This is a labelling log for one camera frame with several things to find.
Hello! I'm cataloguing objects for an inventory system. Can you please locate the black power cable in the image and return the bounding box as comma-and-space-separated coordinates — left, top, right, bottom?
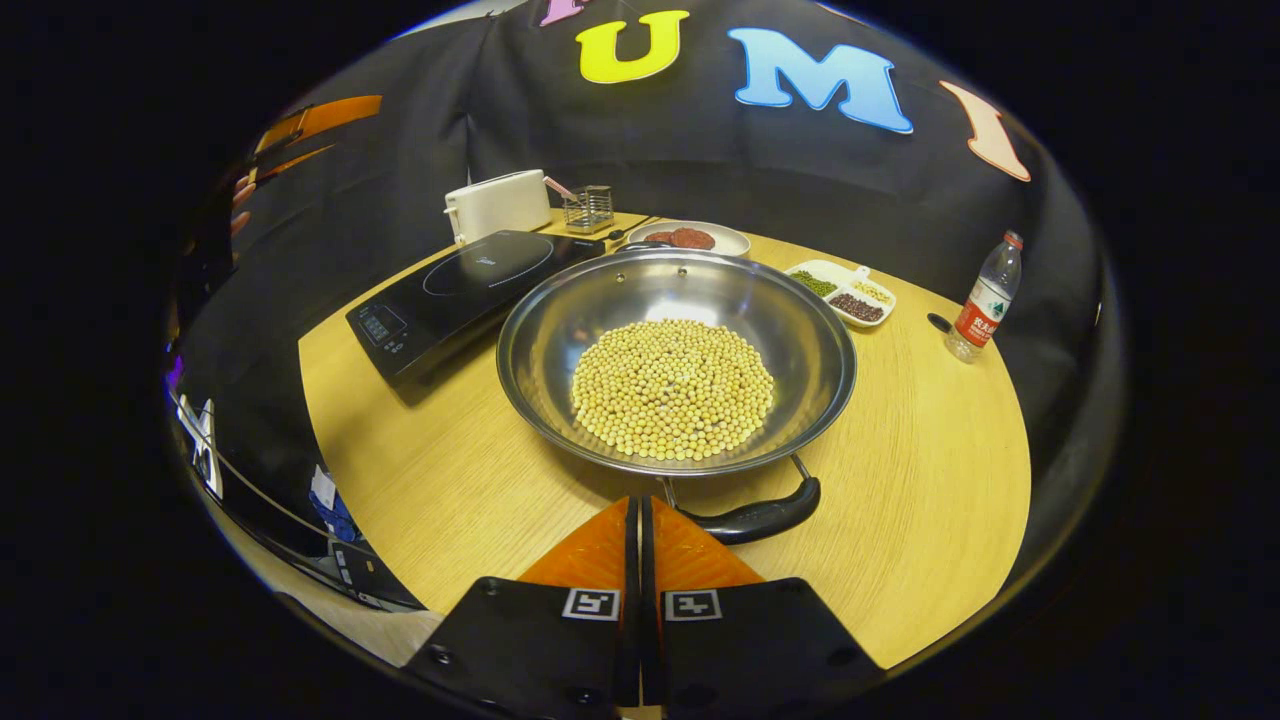
600, 214, 663, 244

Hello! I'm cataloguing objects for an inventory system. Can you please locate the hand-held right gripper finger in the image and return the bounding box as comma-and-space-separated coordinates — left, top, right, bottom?
405, 497, 641, 716
640, 497, 886, 716

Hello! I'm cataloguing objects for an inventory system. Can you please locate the wire mesh holder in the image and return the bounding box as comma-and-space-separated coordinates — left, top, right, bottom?
563, 185, 614, 234

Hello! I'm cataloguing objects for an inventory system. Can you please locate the clear water bottle red label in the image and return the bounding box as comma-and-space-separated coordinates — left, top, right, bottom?
945, 231, 1024, 363

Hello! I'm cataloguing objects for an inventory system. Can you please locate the steel pot with black handles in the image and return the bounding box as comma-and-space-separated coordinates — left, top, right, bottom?
496, 240, 858, 546

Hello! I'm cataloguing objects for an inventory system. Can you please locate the white toaster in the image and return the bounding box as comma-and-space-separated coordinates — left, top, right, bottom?
444, 169, 553, 246

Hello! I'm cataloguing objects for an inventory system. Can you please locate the blue crumpled bag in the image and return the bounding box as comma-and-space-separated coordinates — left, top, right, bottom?
308, 465, 361, 543

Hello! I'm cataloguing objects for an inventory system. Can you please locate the pile of soybeans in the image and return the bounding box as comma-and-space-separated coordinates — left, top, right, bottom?
570, 318, 776, 462

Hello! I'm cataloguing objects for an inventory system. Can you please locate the black induction cooktop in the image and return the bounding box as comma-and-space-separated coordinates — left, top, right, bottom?
345, 230, 607, 386

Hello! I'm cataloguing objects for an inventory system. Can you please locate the white divided bean dish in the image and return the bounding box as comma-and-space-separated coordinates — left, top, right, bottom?
785, 260, 897, 329

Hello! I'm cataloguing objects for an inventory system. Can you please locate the white round plate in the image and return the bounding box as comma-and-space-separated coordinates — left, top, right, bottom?
627, 220, 751, 258

